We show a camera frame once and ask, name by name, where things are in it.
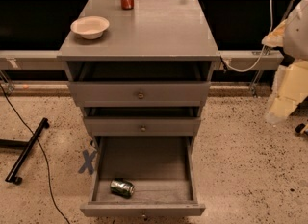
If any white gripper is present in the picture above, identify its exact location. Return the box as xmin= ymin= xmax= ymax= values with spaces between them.
xmin=262 ymin=20 xmax=308 ymax=123

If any green soda can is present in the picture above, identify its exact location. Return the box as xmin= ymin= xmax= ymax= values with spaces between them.
xmin=110 ymin=179 xmax=135 ymax=199

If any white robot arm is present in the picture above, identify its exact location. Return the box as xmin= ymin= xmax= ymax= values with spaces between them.
xmin=262 ymin=0 xmax=308 ymax=124

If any grey drawer cabinet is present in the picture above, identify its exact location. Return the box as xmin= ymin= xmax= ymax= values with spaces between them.
xmin=56 ymin=0 xmax=222 ymax=145

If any grey bottom drawer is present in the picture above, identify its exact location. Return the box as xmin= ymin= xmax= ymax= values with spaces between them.
xmin=81 ymin=137 xmax=205 ymax=218

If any grey drawer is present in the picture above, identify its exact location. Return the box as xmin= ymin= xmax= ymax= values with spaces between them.
xmin=84 ymin=107 xmax=200 ymax=136
xmin=68 ymin=61 xmax=210 ymax=107
xmin=81 ymin=137 xmax=205 ymax=218

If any grey middle drawer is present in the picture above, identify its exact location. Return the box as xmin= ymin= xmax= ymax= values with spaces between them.
xmin=84 ymin=107 xmax=200 ymax=136

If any grey top drawer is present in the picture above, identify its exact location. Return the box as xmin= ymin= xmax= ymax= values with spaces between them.
xmin=68 ymin=61 xmax=210 ymax=107

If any black caster wheel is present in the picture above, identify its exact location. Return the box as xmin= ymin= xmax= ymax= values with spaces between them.
xmin=295 ymin=123 xmax=308 ymax=136

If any white bowl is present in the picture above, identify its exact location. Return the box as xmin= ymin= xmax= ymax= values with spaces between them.
xmin=70 ymin=16 xmax=110 ymax=39

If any blue tape cross mark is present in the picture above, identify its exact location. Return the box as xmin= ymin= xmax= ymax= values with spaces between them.
xmin=78 ymin=150 xmax=96 ymax=175

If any black metal stand leg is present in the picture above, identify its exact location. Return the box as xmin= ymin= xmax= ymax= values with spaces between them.
xmin=0 ymin=118 xmax=49 ymax=185

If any black floor cable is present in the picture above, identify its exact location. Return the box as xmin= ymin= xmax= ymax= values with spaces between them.
xmin=0 ymin=83 xmax=71 ymax=224

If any grey metal frame rail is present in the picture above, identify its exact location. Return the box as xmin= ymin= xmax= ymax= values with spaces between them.
xmin=0 ymin=50 xmax=283 ymax=70

